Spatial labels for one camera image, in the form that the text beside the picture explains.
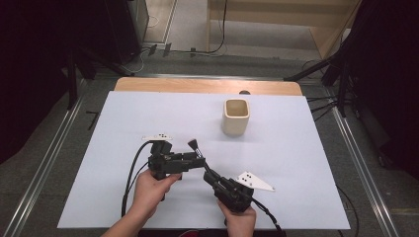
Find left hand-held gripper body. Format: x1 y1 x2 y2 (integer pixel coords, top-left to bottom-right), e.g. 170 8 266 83
141 132 186 182

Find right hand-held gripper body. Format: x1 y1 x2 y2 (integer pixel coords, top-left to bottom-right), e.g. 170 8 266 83
212 171 277 214

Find black makeup brush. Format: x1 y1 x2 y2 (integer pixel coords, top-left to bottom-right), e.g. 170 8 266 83
187 138 215 176

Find person's right hand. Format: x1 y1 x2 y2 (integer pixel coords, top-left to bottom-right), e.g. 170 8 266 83
216 199 258 232

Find person's left hand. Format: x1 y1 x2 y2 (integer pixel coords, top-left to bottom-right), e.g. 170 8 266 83
130 169 183 220

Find beige square cup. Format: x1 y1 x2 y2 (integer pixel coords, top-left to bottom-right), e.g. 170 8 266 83
220 98 251 136

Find person's dark clothing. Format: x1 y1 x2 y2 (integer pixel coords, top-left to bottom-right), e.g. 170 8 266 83
137 229 229 237

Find white table sheet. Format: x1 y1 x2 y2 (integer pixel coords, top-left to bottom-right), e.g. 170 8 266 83
57 91 351 230

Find wooden table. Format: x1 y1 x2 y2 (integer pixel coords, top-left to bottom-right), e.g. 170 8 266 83
113 77 303 97

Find black stand legs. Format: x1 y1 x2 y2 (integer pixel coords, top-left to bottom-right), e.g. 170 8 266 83
64 45 134 112
284 48 352 119

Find black cabinet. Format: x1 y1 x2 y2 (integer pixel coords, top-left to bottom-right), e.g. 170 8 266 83
104 0 150 65

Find dark curtain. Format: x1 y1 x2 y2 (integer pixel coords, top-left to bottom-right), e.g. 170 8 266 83
342 0 419 182
0 0 112 166

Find light wooden shelf unit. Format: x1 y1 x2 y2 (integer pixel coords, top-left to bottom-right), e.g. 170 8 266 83
207 0 364 61

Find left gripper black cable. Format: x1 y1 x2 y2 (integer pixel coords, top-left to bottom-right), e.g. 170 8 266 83
121 140 156 219

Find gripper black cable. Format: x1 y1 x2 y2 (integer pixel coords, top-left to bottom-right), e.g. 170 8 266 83
121 140 156 219
251 197 287 237

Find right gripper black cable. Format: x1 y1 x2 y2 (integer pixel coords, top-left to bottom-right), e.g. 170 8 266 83
251 197 287 237

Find white floor cable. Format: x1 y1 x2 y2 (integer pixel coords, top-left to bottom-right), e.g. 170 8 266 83
130 15 160 74

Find thin black floor cable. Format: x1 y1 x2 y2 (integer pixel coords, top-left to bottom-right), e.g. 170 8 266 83
335 185 361 237

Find metal floor rail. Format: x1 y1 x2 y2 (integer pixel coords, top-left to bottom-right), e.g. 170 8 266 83
2 97 84 237
330 106 400 237

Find bundle of black cables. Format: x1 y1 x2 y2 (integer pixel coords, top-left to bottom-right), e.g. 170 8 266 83
305 94 342 122

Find black hanging cable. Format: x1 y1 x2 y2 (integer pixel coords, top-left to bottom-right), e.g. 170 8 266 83
177 0 229 55

